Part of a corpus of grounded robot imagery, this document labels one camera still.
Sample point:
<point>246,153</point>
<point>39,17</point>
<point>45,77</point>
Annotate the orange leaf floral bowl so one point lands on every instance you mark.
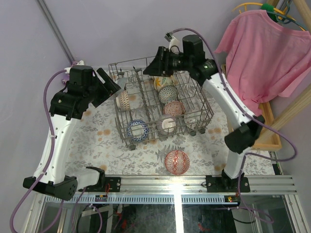
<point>160,82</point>

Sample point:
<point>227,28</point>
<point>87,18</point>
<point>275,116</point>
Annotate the pink t-shirt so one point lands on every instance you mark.
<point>264,60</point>

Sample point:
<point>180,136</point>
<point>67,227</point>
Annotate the purple striped bowl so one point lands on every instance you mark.
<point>166,124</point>

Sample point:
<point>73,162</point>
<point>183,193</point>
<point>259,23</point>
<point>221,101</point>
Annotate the red lattice pattern bowl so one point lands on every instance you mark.
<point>177,162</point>

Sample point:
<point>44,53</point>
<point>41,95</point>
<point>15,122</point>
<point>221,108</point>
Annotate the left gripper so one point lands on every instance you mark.
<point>100,87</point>

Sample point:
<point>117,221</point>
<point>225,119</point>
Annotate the aluminium rail frame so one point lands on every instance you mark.
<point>191,189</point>

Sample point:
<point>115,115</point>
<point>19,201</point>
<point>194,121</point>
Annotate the brown diamond dotted bowl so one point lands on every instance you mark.
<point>174,108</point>

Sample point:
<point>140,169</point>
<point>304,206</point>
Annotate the grey wire dish rack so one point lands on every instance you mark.
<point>145,104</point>

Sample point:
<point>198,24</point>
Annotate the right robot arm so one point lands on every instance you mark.
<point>246,126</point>

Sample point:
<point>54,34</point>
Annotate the green hanger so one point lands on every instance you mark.
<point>272,13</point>

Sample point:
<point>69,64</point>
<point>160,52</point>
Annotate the navy geometric pattern bowl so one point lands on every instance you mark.
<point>167,94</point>

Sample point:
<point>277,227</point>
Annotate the brown floral grid bowl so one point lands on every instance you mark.
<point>122,101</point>

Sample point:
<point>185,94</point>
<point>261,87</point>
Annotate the orange diamond white bowl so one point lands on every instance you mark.
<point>192,119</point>

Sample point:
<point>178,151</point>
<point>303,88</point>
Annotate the crumpled purple cloth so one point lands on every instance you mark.
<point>65,77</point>

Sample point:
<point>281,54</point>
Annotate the yellow hanger hoop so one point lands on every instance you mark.
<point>284,11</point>

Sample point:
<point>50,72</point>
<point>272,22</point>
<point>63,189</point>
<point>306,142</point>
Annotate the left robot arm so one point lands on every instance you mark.
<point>50,177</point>

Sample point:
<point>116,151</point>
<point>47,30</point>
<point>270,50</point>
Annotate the blue white porcelain bowl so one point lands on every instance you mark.
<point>137,130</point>

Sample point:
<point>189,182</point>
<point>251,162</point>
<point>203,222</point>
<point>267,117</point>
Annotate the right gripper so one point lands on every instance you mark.
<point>159,66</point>

